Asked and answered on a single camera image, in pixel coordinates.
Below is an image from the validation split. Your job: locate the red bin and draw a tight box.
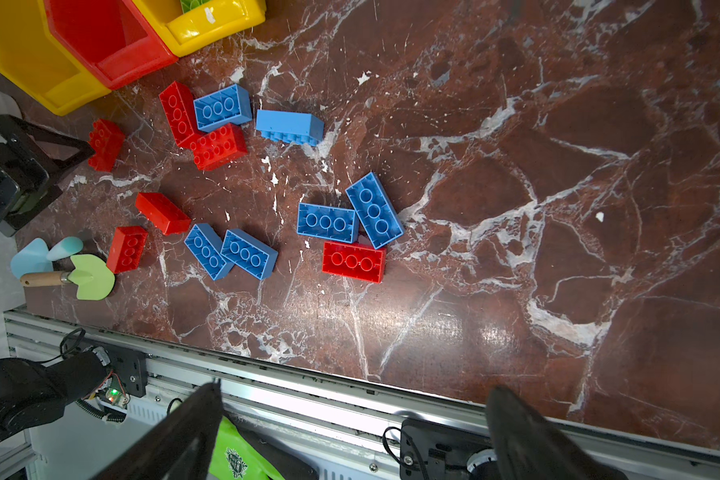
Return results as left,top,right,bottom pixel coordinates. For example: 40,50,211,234
44,0,178,90

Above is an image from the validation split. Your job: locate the red lego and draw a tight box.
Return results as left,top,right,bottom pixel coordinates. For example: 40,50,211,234
88,119,125,172
190,124,248,171
159,81,201,148
322,241,387,283
135,192,191,235
106,226,148,274

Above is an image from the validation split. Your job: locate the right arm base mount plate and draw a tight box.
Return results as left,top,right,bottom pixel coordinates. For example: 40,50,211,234
382,418,501,480

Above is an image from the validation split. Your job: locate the red lego upright top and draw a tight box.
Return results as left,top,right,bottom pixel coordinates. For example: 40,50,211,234
159,81,201,148

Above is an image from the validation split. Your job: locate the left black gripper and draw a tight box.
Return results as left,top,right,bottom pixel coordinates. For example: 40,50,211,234
0,114,94,237

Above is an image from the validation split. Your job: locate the green work glove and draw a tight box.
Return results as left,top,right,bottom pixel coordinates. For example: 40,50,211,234
209,417,283,480

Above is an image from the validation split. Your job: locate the blue lego right angled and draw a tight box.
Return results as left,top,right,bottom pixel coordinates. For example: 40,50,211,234
346,172,404,249

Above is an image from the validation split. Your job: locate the green garden trowel wooden handle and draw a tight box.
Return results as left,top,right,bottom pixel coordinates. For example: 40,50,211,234
20,254,115,301

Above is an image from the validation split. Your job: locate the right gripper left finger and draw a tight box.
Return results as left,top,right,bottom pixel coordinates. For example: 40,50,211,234
95,382,224,480

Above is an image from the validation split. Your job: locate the yellow bin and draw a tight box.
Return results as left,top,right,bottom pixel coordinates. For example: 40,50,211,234
133,0,267,57
0,0,110,116

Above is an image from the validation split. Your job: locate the red lego under blue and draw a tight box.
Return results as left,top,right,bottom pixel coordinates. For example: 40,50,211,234
190,124,248,171

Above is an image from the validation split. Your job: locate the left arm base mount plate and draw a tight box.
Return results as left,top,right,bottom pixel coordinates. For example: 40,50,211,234
92,342,148,398

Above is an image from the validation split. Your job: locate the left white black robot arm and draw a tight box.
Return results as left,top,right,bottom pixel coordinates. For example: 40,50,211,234
0,114,112,443

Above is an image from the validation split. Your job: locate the blue lego right flat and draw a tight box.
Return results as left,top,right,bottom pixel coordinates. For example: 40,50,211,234
297,203,360,244

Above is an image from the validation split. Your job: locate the blue lego bottom middle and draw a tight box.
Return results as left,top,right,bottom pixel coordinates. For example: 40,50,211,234
221,229,278,280

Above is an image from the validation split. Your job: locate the blue lego bottom left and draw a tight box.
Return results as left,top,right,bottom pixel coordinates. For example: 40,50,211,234
184,223,234,281

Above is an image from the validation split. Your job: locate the small green circuit board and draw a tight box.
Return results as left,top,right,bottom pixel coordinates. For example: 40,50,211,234
97,387,129,409

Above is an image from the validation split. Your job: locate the green lego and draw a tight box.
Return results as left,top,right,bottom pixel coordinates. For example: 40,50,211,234
180,0,209,14

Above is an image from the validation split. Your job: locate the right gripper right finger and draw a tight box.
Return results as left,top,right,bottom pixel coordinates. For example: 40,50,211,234
485,385,626,479

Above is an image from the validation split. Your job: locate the blue lego top right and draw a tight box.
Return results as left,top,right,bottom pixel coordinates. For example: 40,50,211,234
255,110,324,146

